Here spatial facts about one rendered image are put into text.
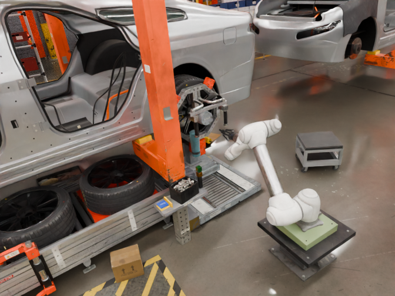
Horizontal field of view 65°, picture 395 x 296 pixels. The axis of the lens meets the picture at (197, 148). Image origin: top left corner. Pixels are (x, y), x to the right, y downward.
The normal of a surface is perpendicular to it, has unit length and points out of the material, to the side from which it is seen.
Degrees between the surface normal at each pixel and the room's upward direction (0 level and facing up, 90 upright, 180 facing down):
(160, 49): 90
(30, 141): 91
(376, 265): 0
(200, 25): 80
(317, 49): 97
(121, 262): 0
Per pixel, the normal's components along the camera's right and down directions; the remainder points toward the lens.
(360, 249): -0.08, -0.87
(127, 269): 0.32, 0.44
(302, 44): -0.61, 0.44
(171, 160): 0.59, 0.36
